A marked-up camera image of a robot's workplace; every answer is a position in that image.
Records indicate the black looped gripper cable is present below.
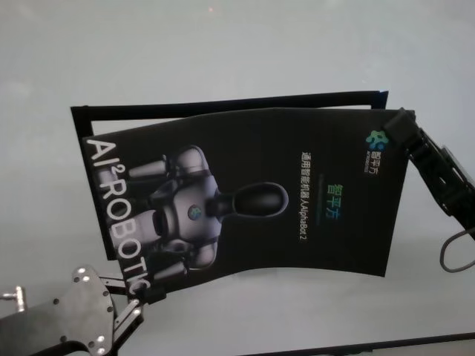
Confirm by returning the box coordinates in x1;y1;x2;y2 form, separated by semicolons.
437;229;475;274

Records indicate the silver connector with cable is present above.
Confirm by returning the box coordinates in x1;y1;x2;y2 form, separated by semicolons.
1;285;30;313

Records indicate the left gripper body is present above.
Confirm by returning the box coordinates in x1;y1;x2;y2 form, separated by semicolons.
0;263;114;356

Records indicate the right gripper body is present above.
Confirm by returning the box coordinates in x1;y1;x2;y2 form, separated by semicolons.
437;144;475;233

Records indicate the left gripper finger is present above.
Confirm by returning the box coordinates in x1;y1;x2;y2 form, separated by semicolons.
97;272;130;294
110;283;167;335

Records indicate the black robot print poster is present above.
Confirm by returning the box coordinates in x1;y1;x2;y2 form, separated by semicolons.
79;106;412;302

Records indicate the short black tape strip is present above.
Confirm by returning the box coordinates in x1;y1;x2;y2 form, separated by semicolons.
70;106;120;261
370;90;390;111

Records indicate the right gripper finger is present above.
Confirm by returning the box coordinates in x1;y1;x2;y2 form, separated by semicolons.
383;107;445;160
406;148;452;212

